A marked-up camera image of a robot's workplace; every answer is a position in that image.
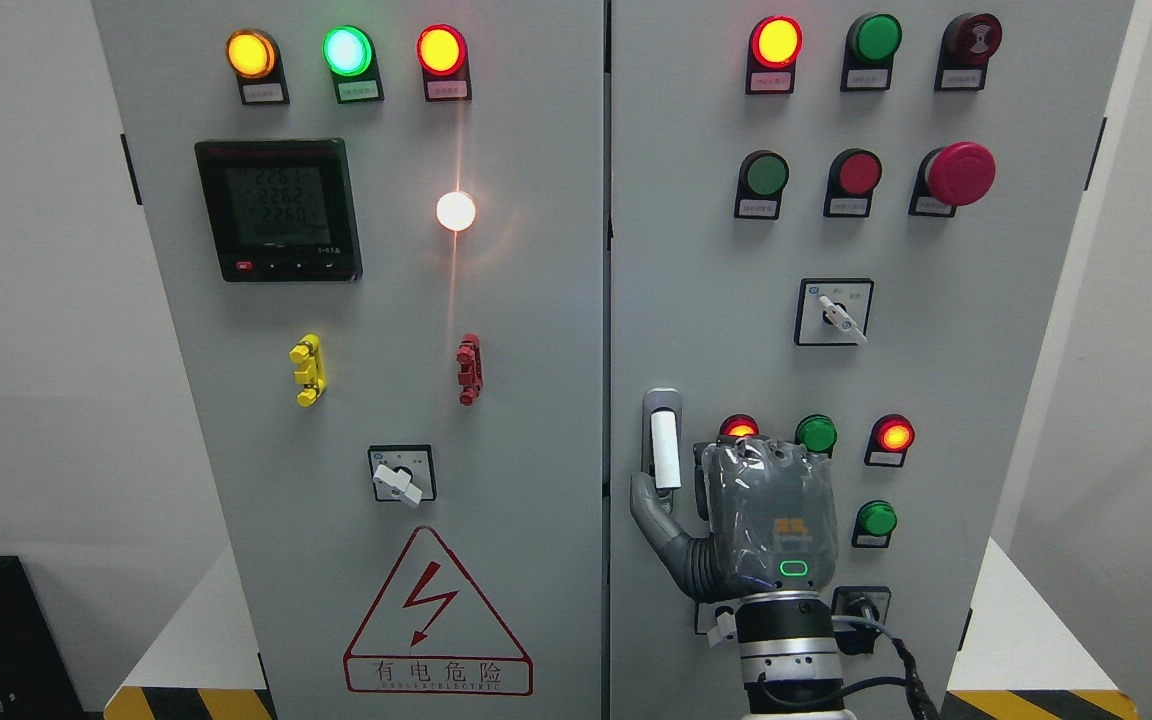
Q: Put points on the grey cabinet door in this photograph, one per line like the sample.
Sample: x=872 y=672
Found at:
x=707 y=303
x=519 y=473

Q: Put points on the white lit indicator light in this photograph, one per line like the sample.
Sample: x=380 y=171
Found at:
x=456 y=211

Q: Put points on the black digital power meter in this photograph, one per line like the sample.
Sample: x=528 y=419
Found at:
x=281 y=210

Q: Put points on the green push button top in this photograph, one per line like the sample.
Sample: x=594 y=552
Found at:
x=871 y=42

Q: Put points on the green button bottom row right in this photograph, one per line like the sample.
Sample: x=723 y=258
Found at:
x=874 y=525

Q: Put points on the red push button second row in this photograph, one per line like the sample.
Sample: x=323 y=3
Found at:
x=852 y=179

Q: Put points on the green light lower middle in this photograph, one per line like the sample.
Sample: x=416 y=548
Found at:
x=817 y=433

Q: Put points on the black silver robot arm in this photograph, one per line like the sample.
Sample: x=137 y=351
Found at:
x=790 y=663

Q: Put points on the red lit light lower right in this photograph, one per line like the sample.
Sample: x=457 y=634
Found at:
x=889 y=442

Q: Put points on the red lit indicator light left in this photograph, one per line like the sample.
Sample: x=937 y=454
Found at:
x=443 y=57

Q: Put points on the yellow indicator light top left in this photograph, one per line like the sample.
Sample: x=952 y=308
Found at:
x=256 y=60

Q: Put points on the upper right rotary switch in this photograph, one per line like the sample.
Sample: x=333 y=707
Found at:
x=833 y=311

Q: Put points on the black rotary knob switch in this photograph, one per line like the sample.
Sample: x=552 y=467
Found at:
x=862 y=601

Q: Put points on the lower white rotary switch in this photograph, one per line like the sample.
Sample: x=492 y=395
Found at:
x=715 y=622

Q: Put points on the grey robot hand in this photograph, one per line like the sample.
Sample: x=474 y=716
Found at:
x=772 y=520

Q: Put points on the red lit light lower left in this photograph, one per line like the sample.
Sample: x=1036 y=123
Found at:
x=738 y=426

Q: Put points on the grey right cabinet door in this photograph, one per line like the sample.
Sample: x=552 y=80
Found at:
x=707 y=303

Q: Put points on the white platform hazard stripes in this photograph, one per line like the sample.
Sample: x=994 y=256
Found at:
x=1019 y=661

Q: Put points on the dark red buzzer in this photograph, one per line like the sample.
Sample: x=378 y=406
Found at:
x=969 y=41

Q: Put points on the silver door lock handle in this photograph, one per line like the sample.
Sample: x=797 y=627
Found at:
x=660 y=458

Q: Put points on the grey left cabinet door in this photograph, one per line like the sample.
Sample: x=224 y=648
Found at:
x=519 y=473

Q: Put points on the left door rotary switch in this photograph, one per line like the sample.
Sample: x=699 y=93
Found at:
x=402 y=473

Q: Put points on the red lit light top right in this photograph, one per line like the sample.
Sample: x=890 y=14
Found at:
x=773 y=47

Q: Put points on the yellow terminal connector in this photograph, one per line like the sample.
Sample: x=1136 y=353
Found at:
x=308 y=369

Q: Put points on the red electric warning sticker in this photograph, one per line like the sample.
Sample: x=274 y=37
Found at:
x=430 y=629

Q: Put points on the red terminal connector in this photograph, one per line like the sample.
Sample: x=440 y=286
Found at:
x=469 y=369

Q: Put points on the green lit indicator light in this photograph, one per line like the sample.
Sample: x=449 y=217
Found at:
x=351 y=58

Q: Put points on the red emergency stop button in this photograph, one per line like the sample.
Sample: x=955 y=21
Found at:
x=950 y=177

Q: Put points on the green push button second row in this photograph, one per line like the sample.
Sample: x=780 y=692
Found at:
x=763 y=176

